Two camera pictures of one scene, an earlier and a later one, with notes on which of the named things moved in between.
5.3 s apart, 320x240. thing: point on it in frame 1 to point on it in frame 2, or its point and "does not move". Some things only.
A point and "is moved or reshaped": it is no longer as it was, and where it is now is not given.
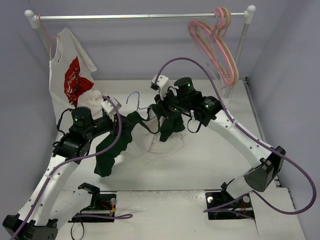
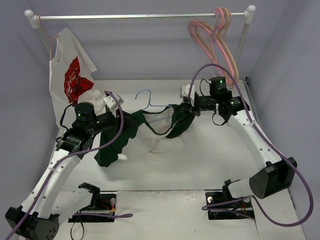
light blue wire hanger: [138, 101] to [150, 100]
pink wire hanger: [39, 18] does not move
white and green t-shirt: [138, 137] is moved or reshaped
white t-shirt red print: [71, 83] does not move
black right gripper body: [164, 101] to [190, 104]
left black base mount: [102, 204] does not move
